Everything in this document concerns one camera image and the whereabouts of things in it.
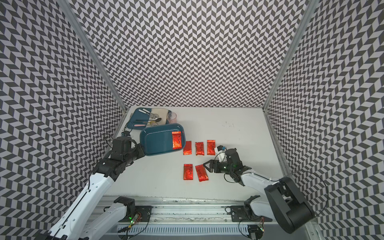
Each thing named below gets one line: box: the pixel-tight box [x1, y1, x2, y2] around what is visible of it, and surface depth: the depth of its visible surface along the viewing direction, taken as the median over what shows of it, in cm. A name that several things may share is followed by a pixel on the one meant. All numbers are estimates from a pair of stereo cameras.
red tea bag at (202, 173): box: [195, 164, 209, 182], surface depth 88 cm
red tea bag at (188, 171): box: [183, 163, 193, 180], surface depth 87 cm
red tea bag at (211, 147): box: [207, 140, 216, 156], surface depth 98 cm
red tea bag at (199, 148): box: [195, 142, 205, 156], surface depth 98 cm
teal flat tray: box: [126, 107, 172, 130], surface depth 114 cm
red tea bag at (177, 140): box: [171, 131, 183, 150], surface depth 88 cm
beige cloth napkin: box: [151, 108, 169, 125], surface depth 117 cm
